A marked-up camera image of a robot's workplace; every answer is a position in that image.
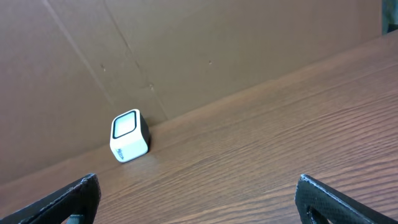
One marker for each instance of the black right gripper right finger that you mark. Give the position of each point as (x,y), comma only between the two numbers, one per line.
(317,202)

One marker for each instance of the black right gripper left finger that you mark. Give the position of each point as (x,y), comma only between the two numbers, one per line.
(76,202)

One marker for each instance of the white barcode scanner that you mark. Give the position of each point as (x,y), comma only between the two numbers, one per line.
(130,136)

